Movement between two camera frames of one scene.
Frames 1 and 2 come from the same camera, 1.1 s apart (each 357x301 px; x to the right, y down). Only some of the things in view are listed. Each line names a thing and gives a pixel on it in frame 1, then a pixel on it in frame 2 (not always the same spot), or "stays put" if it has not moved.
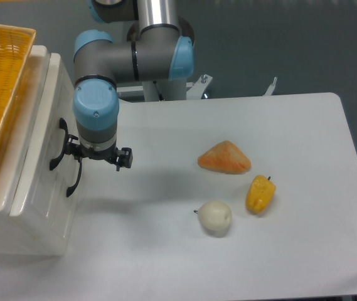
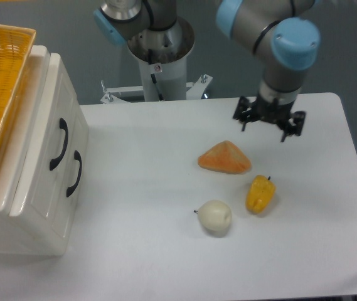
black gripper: x=125 y=156 → x=275 y=113
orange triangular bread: x=225 y=157 stays put
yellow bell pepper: x=260 y=194 stays put
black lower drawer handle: x=69 y=190 stays put
